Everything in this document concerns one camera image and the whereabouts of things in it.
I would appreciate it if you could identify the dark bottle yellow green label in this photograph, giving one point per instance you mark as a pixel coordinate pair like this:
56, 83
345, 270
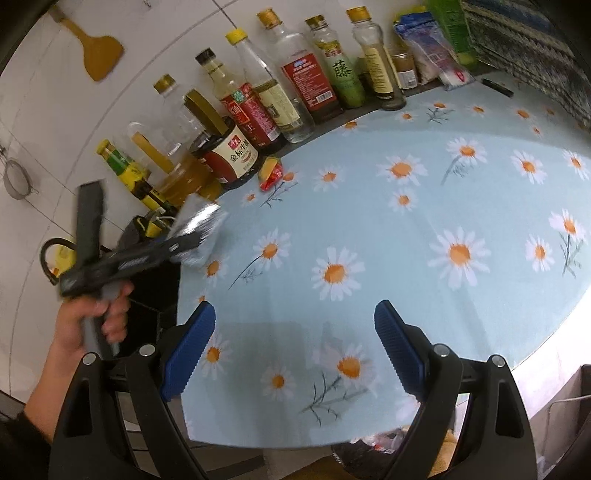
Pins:
127, 173

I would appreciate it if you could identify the small brown spice jar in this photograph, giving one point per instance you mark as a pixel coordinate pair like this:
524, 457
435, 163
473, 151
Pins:
405, 69

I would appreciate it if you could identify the black trash bag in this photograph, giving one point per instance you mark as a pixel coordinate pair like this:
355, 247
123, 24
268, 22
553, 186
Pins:
364, 457

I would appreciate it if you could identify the blue daisy print tablecloth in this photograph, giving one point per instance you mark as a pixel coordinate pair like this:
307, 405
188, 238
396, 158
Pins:
415, 230

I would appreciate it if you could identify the white red small packet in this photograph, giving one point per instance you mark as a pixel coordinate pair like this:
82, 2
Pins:
457, 76

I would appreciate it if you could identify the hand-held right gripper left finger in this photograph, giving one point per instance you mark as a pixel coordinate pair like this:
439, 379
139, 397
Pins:
189, 355

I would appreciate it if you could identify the green carton box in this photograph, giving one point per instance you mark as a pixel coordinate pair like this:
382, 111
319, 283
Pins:
452, 27

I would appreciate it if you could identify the blue patterned cloth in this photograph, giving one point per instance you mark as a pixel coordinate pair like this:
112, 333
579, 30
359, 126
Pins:
531, 46

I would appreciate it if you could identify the clear bottle gold cap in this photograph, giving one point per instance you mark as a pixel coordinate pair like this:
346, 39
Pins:
168, 110

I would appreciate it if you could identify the black and yellow bundle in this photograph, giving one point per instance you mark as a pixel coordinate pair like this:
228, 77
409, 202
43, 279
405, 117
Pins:
138, 229

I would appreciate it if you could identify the metal mesh strainer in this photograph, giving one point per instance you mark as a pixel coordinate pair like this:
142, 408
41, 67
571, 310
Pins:
18, 181

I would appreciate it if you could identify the clear bottle red label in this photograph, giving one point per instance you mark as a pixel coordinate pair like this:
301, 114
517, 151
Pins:
307, 76

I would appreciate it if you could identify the yellow object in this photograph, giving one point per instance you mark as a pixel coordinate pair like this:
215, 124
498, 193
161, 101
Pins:
62, 258

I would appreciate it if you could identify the black lighter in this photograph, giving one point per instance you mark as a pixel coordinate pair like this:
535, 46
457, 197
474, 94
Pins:
497, 86

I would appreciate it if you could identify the silver foil packet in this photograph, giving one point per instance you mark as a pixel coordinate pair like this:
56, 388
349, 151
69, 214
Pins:
198, 214

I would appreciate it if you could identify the yellow capped bottle beige label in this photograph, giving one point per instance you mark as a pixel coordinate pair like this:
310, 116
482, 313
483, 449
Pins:
274, 104

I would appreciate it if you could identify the dark sauce jar red label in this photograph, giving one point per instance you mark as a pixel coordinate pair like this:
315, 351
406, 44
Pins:
231, 158

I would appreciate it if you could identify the person's left forearm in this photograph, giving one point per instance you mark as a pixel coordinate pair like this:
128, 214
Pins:
32, 415

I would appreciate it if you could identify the large cooking oil jug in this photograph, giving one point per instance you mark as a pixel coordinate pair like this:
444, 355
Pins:
184, 179

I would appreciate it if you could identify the red yellow snack packet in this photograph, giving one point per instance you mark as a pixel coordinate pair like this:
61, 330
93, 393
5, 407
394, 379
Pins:
271, 174

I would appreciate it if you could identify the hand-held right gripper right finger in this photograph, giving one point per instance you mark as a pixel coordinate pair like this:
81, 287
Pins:
399, 350

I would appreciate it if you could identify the dark capped bottle red label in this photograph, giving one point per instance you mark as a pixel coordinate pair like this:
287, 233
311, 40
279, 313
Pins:
249, 115

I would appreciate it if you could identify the clear bottle yellow label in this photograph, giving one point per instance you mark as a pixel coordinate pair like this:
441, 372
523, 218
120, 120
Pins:
376, 60

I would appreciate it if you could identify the person's left hand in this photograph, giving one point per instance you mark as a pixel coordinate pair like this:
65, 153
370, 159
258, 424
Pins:
69, 323

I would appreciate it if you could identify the wooden spatula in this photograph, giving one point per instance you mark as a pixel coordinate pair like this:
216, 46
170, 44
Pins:
101, 57

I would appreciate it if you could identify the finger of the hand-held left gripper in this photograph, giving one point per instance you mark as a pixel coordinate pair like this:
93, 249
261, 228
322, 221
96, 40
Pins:
182, 243

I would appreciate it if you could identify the blue white plastic packet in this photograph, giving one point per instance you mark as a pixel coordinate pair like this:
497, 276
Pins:
427, 41

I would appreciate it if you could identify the bottle with green label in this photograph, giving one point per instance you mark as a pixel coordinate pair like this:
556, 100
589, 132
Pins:
344, 74

